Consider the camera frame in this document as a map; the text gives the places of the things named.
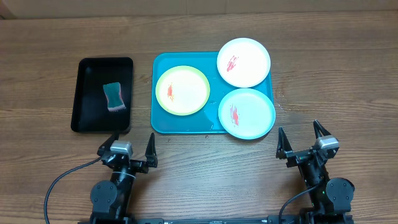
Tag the green and pink sponge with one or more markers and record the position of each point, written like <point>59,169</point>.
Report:
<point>113,95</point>

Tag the black plastic tray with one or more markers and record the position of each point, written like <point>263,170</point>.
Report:
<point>90,113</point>

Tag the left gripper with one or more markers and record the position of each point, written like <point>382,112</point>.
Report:
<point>141,166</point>

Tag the yellow-green rimmed plate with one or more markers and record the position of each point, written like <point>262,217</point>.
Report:
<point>182,90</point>

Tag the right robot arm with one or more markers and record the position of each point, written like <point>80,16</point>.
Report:
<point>330,198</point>

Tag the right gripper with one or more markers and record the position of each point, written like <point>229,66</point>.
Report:
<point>286,149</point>

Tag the white plate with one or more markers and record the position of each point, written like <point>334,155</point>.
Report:
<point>243,62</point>

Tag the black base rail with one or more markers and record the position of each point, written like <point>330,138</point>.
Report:
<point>271,219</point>

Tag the light blue plate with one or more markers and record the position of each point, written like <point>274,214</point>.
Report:
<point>246,113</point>

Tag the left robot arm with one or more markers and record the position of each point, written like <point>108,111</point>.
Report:
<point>110,198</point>

